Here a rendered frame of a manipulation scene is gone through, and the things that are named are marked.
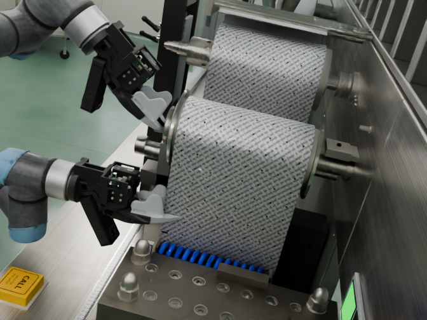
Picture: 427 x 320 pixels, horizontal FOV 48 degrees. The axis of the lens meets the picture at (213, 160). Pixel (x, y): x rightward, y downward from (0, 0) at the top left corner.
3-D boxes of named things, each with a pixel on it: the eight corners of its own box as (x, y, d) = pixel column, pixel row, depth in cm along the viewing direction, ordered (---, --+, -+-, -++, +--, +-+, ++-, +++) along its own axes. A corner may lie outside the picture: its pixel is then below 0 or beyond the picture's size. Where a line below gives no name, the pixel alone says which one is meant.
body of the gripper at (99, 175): (131, 185, 86) (67, 169, 87) (126, 224, 89) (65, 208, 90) (143, 167, 92) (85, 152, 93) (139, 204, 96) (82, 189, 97)
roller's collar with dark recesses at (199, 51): (190, 60, 113) (195, 33, 110) (215, 66, 113) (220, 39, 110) (184, 66, 108) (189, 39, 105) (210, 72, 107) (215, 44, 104)
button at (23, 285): (11, 274, 97) (11, 265, 96) (44, 284, 96) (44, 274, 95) (-9, 298, 90) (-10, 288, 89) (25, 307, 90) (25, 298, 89)
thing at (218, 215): (158, 243, 95) (171, 162, 87) (274, 274, 93) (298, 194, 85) (157, 244, 94) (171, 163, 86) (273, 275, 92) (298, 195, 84)
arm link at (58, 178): (44, 203, 91) (64, 183, 98) (67, 209, 90) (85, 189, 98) (45, 169, 88) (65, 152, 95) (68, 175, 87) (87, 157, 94)
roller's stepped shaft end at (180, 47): (165, 49, 112) (167, 36, 110) (190, 55, 111) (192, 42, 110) (161, 52, 109) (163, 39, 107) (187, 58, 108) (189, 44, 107)
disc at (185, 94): (182, 146, 100) (193, 79, 93) (183, 147, 100) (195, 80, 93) (162, 178, 87) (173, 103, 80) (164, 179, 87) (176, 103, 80)
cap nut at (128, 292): (121, 284, 81) (124, 264, 79) (142, 290, 81) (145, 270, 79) (113, 299, 78) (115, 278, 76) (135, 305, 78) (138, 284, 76)
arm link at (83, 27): (56, 35, 84) (77, 27, 91) (74, 55, 85) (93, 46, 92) (84, 7, 81) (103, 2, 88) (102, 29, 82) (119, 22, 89)
